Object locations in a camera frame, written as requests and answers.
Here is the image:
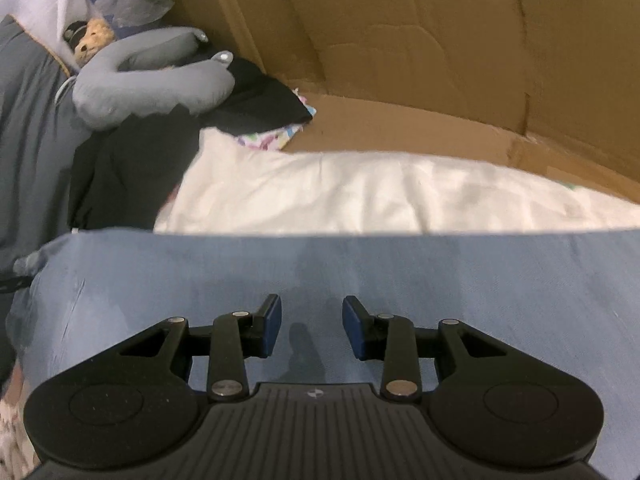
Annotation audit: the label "colourful printed cloth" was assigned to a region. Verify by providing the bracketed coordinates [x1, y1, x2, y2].
[234, 89, 319, 154]

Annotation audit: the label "grey blanket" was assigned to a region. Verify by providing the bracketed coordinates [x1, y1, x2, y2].
[0, 14, 95, 283]

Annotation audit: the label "grey neck pillow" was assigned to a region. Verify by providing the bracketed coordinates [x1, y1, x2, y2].
[71, 26, 237, 132]

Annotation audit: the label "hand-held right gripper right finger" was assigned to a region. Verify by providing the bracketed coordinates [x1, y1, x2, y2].
[341, 294, 507, 402]

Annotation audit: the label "black garment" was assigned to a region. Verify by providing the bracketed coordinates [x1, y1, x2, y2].
[66, 56, 314, 234]

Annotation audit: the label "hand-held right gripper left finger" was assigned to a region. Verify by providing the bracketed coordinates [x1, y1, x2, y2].
[117, 293, 283, 402]

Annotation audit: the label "brown cardboard box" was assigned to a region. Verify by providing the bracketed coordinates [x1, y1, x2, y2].
[164, 0, 640, 202]

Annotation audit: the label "white pillow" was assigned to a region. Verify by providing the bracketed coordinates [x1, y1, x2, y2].
[0, 0, 95, 67]

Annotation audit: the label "white printed bed sheet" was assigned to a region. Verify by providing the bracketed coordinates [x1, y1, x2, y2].
[0, 126, 640, 480]

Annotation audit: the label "brown plush bear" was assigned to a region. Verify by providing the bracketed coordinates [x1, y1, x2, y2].
[61, 16, 117, 67]

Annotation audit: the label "light blue denim pants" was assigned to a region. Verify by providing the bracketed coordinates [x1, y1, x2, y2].
[5, 226, 640, 480]

